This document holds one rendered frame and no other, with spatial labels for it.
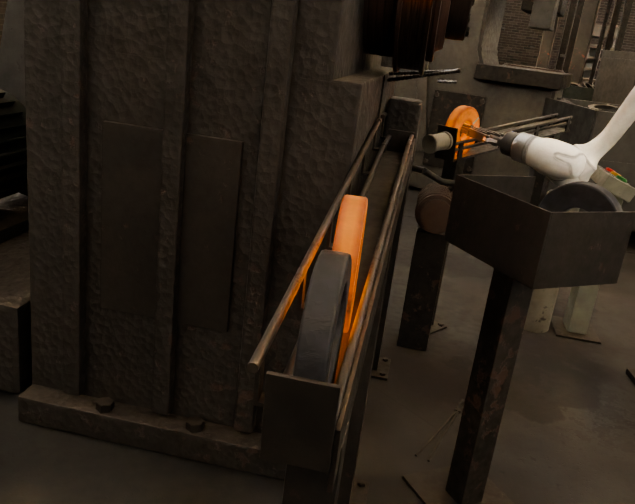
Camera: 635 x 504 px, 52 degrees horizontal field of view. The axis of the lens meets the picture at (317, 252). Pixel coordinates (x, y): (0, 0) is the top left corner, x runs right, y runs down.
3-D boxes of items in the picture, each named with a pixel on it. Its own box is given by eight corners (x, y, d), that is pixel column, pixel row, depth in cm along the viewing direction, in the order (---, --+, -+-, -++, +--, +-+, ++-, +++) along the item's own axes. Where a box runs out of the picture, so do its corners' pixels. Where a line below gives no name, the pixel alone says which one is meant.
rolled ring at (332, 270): (357, 227, 76) (329, 223, 76) (334, 309, 59) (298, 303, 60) (340, 355, 84) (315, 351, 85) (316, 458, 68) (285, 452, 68)
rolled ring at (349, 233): (348, 338, 96) (326, 335, 96) (366, 218, 100) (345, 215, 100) (347, 325, 78) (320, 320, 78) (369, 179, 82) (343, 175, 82)
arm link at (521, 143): (536, 164, 201) (519, 159, 205) (545, 136, 198) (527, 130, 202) (521, 166, 195) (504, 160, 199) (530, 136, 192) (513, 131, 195)
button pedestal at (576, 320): (557, 339, 238) (600, 173, 218) (547, 314, 260) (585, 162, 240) (602, 347, 235) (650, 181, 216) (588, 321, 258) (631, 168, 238)
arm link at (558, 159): (519, 162, 193) (534, 174, 203) (567, 179, 183) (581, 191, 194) (535, 129, 192) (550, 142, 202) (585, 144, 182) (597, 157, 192)
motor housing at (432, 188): (391, 349, 214) (418, 191, 197) (395, 322, 234) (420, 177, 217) (430, 356, 212) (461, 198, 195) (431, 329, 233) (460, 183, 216)
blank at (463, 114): (448, 161, 216) (457, 164, 214) (439, 124, 206) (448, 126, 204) (474, 133, 222) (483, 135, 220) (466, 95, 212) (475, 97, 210)
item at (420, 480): (466, 559, 130) (550, 212, 107) (398, 476, 152) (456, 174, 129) (544, 537, 138) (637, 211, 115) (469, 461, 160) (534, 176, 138)
